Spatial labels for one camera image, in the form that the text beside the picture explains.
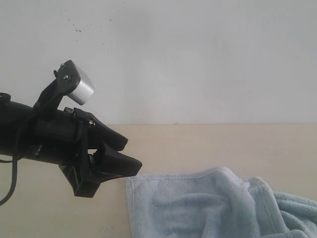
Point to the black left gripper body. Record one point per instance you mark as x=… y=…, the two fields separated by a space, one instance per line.
x=61 y=137

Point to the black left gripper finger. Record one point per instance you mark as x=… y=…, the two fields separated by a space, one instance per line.
x=107 y=164
x=98 y=133

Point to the light blue fleece towel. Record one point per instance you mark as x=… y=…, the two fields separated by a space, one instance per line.
x=215 y=204

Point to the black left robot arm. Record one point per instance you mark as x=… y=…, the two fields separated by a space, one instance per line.
x=16 y=135

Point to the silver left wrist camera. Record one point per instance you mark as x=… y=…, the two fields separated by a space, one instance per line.
x=70 y=81

